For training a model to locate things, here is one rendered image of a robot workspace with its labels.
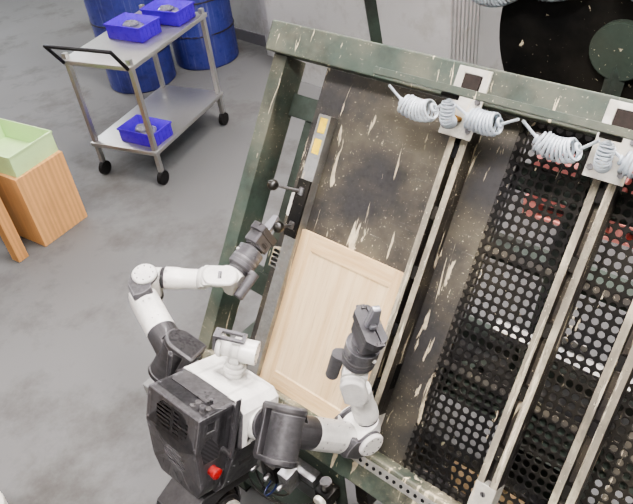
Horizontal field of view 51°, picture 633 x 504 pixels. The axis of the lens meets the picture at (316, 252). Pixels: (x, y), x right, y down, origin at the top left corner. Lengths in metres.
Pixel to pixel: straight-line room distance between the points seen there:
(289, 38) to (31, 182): 2.85
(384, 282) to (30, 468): 2.20
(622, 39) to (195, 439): 1.62
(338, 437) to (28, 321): 2.91
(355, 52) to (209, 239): 2.67
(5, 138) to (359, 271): 3.61
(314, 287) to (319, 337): 0.17
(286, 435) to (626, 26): 1.47
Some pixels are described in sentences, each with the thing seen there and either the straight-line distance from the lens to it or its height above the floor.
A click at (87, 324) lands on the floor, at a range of 4.22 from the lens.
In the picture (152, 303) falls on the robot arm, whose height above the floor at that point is 1.39.
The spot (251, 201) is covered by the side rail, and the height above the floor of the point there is 1.38.
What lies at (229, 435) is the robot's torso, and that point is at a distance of 1.80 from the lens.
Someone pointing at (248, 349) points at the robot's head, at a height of 1.44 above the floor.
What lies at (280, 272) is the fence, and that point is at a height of 1.23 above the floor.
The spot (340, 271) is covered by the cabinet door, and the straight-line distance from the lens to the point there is 2.16.
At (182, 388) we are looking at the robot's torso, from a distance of 1.78.
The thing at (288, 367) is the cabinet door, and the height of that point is 0.97.
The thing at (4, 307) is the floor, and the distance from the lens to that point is 4.61.
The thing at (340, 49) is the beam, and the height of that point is 1.89.
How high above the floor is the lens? 2.72
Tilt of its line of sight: 40 degrees down
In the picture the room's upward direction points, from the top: 7 degrees counter-clockwise
